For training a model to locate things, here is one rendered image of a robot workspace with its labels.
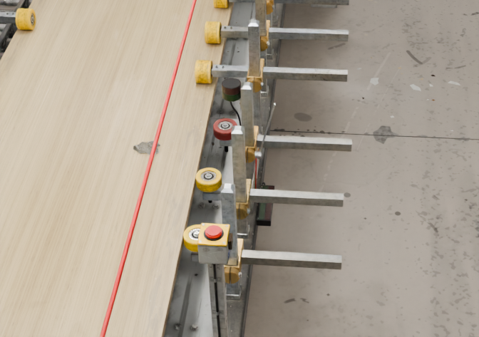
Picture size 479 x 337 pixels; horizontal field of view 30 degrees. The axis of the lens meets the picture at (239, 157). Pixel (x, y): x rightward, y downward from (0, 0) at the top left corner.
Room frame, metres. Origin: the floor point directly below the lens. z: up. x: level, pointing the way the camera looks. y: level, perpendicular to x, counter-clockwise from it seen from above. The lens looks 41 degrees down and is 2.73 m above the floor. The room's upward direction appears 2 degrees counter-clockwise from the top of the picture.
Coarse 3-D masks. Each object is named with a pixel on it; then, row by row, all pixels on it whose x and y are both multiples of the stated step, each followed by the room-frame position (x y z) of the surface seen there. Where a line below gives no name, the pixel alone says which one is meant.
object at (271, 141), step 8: (272, 136) 2.28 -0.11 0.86; (280, 136) 2.28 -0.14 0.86; (288, 136) 2.28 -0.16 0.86; (224, 144) 2.28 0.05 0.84; (264, 144) 2.26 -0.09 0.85; (272, 144) 2.26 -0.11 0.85; (280, 144) 2.25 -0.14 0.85; (288, 144) 2.25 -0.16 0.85; (296, 144) 2.25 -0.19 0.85; (304, 144) 2.24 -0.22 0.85; (312, 144) 2.24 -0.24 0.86; (320, 144) 2.24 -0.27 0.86; (328, 144) 2.23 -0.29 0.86; (336, 144) 2.23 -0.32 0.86; (344, 144) 2.23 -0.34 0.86
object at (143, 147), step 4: (152, 140) 2.22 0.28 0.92; (140, 144) 2.21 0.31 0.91; (144, 144) 2.20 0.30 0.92; (148, 144) 2.21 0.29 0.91; (152, 144) 2.21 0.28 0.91; (136, 148) 2.19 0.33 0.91; (140, 148) 2.19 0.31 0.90; (144, 148) 2.19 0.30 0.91; (148, 148) 2.18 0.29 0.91; (156, 148) 2.19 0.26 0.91; (140, 152) 2.17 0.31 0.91; (144, 152) 2.17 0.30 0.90; (148, 152) 2.17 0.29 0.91; (156, 152) 2.17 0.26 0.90
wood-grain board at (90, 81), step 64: (64, 0) 3.14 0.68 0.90; (128, 0) 3.12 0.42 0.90; (192, 0) 3.11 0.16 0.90; (0, 64) 2.71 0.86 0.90; (64, 64) 2.69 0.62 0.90; (128, 64) 2.68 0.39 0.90; (192, 64) 2.66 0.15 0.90; (0, 128) 2.33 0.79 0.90; (64, 128) 2.32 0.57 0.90; (128, 128) 2.30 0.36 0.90; (192, 128) 2.29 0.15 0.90; (0, 192) 2.02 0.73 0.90; (64, 192) 2.00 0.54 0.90; (128, 192) 1.99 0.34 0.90; (192, 192) 1.99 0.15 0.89; (0, 256) 1.75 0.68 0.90; (64, 256) 1.74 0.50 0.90; (128, 256) 1.73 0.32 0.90; (0, 320) 1.52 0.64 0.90; (64, 320) 1.51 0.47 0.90; (128, 320) 1.50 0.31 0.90
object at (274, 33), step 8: (224, 32) 2.78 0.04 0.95; (232, 32) 2.78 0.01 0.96; (240, 32) 2.77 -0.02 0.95; (272, 32) 2.76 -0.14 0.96; (280, 32) 2.76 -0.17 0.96; (288, 32) 2.75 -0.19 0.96; (296, 32) 2.75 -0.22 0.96; (304, 32) 2.75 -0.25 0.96; (312, 32) 2.75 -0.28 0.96; (320, 32) 2.74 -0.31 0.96; (328, 32) 2.74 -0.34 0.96; (336, 32) 2.74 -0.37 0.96; (344, 32) 2.74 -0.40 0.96; (320, 40) 2.74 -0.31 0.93; (328, 40) 2.73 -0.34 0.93; (336, 40) 2.73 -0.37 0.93; (344, 40) 2.73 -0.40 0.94
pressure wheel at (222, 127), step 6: (222, 120) 2.32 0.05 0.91; (228, 120) 2.32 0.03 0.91; (234, 120) 2.32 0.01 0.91; (216, 126) 2.29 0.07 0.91; (222, 126) 2.29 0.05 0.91; (228, 126) 2.29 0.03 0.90; (216, 132) 2.27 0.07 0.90; (222, 132) 2.26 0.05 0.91; (228, 132) 2.26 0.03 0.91; (222, 138) 2.25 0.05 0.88; (228, 138) 2.25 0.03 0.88
